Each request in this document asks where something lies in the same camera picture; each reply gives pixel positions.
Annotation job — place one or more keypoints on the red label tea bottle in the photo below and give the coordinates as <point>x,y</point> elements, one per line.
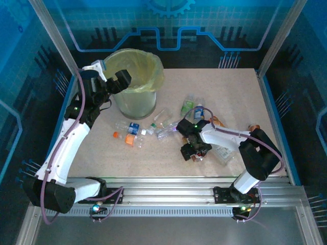
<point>198,156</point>

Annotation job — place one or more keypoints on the blue label orange drink bottle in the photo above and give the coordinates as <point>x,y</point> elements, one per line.
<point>198,114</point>

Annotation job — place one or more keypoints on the clear square white label bottle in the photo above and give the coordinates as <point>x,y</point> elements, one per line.
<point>224,153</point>

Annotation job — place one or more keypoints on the green label plastic bottle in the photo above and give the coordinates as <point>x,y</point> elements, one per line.
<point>186,106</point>

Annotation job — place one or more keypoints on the pink label water bottle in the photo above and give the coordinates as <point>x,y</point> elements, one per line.
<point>166,131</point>

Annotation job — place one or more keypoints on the yellow orange snack packet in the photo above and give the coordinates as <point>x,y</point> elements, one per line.
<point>217,122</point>

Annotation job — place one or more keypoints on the translucent plastic bin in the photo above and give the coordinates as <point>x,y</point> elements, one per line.
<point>135,104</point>

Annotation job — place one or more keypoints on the clear unlabelled plastic bottle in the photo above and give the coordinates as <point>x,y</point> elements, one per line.
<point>163,116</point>

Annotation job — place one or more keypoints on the small green cap bottle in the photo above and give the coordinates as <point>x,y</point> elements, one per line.
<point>151,128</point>

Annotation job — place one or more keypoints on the blue label white cap bottle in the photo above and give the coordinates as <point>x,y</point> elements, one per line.
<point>133,128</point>

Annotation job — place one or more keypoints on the copper coloured bottle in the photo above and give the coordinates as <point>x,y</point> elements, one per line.
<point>254,127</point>

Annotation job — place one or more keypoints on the orange label orange cap bottle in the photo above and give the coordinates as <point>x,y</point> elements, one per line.
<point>129,139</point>

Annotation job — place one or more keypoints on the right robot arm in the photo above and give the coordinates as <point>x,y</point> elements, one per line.
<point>222,135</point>

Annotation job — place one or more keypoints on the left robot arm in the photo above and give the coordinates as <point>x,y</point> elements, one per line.
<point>66,148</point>

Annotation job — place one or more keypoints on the yellow bin liner bag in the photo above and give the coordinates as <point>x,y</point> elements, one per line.
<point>145,66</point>

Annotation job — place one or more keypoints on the grey metal panel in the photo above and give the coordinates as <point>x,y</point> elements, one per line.
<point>166,229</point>

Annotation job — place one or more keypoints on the aluminium table side rail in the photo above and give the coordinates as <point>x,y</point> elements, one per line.
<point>74,89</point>
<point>268,102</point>

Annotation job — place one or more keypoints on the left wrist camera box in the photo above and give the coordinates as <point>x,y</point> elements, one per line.
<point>95,67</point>

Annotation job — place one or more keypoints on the aluminium mounting rail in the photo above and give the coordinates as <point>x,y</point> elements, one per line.
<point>166,189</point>

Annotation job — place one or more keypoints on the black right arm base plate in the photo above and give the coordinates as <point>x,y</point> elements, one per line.
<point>222,195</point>

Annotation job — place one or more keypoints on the aluminium frame post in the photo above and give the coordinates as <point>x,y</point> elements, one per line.
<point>281,38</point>
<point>55,38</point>

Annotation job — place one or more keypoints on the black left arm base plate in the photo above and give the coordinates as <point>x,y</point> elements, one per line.
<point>115,196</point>

